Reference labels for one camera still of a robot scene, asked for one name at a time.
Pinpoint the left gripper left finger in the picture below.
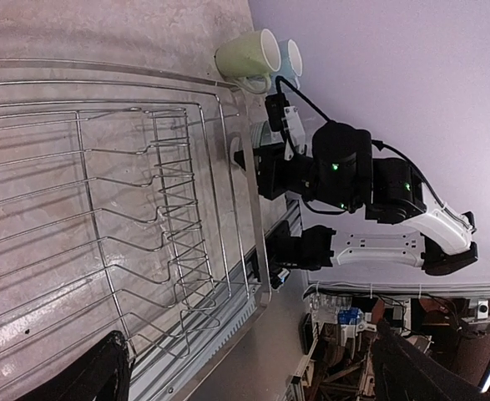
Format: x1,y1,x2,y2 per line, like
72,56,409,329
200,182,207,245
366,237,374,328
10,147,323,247
20,330,133,401

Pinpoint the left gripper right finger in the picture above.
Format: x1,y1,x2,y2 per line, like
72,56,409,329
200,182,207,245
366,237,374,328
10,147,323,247
371,320,490,401

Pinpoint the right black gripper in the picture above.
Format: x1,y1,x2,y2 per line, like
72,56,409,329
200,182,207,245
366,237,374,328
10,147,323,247
253,144,316,200

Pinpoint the light blue ceramic mug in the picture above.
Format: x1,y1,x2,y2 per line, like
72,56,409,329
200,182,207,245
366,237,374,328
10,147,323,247
276,39,303,89

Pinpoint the green ceramic mug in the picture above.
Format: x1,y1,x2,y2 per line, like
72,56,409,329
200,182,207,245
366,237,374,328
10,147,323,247
215,28,281,95

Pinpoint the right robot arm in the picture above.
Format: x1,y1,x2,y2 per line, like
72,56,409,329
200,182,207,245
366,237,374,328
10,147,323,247
253,120,478,277

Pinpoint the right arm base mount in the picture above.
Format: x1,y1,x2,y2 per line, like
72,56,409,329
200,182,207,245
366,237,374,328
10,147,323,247
265,220,336,289

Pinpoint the metal wire dish rack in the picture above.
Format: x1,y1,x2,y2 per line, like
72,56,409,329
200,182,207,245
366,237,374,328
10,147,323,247
0,58,270,393

